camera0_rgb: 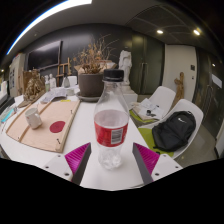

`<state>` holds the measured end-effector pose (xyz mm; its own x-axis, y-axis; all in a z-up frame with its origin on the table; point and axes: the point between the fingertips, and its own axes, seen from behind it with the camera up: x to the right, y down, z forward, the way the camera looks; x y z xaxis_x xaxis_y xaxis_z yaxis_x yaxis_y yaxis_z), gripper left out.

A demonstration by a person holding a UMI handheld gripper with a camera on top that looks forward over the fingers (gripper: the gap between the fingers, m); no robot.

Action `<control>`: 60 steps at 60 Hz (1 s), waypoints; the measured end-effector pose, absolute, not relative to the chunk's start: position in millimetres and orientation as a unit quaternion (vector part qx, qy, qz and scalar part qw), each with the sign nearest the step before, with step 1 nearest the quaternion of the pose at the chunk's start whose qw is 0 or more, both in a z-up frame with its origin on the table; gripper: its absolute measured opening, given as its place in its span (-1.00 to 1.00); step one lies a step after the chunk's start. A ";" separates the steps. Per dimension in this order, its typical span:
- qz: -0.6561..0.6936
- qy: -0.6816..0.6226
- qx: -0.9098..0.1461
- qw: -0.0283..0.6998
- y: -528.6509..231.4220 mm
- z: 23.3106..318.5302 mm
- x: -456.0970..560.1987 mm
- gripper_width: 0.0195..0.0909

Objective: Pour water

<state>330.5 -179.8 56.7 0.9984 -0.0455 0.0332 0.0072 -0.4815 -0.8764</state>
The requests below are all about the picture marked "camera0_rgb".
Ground black wall screen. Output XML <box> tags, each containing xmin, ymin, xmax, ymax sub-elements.
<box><xmin>26</xmin><ymin>40</ymin><xmax>63</xmax><ymax>71</ymax></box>

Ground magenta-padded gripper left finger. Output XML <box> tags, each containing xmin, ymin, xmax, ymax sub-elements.
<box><xmin>42</xmin><ymin>142</ymin><xmax>93</xmax><ymax>186</ymax></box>

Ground light wooden frame panel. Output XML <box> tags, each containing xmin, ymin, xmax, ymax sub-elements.
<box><xmin>5</xmin><ymin>99</ymin><xmax>82</xmax><ymax>154</ymax></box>

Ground small white figurine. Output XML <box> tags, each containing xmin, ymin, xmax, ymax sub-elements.
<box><xmin>48</xmin><ymin>73</ymin><xmax>57</xmax><ymax>90</ymax></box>

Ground stack of papers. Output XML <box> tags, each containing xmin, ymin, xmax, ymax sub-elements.
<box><xmin>132</xmin><ymin>97</ymin><xmax>165</xmax><ymax>121</ymax></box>

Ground wooden easel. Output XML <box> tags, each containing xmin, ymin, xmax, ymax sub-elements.
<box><xmin>55</xmin><ymin>56</ymin><xmax>73</xmax><ymax>79</ymax></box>

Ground tall wooden figure sculpture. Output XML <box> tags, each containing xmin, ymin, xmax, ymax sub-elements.
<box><xmin>173</xmin><ymin>71</ymin><xmax>186</xmax><ymax>102</ymax></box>

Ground white headless torso statue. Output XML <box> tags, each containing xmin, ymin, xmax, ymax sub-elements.
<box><xmin>118</xmin><ymin>48</ymin><xmax>134</xmax><ymax>86</ymax></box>

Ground flat round red coaster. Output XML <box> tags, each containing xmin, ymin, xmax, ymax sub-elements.
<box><xmin>49</xmin><ymin>120</ymin><xmax>67</xmax><ymax>134</ymax></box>

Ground white statue pedestal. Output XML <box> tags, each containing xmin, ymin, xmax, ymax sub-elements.
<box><xmin>120</xmin><ymin>84</ymin><xmax>139</xmax><ymax>108</ymax></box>

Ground clear red-labelled drink bottle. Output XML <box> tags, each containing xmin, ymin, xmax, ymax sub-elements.
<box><xmin>93</xmin><ymin>68</ymin><xmax>130</xmax><ymax>171</ymax></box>

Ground dark pot with dried plant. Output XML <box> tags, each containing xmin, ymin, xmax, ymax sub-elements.
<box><xmin>72</xmin><ymin>34</ymin><xmax>118</xmax><ymax>98</ymax></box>

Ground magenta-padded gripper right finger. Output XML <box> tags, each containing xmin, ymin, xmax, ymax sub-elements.
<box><xmin>131</xmin><ymin>142</ymin><xmax>184</xmax><ymax>186</ymax></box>

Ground grey round plant saucer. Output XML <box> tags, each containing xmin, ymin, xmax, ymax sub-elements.
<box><xmin>75</xmin><ymin>91</ymin><xmax>101</xmax><ymax>103</ymax></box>

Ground white mug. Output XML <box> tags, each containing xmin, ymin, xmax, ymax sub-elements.
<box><xmin>24</xmin><ymin>107</ymin><xmax>44</xmax><ymax>130</ymax></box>

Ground black backpack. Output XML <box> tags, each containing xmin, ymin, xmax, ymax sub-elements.
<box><xmin>151</xmin><ymin>110</ymin><xmax>197</xmax><ymax>153</ymax></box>

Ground long ceiling strip light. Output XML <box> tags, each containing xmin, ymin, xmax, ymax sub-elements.
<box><xmin>6</xmin><ymin>0</ymin><xmax>93</xmax><ymax>56</ymax></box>

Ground golden ornate sculpture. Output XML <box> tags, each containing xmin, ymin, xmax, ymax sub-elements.
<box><xmin>23</xmin><ymin>68</ymin><xmax>46</xmax><ymax>103</ymax></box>

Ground white shell chair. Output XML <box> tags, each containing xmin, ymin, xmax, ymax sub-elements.
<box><xmin>137</xmin><ymin>98</ymin><xmax>205</xmax><ymax>160</ymax></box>
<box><xmin>129</xmin><ymin>85</ymin><xmax>177</xmax><ymax>125</ymax></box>

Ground pale green figurine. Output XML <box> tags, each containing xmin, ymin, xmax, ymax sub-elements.
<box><xmin>43</xmin><ymin>75</ymin><xmax>51</xmax><ymax>93</ymax></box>

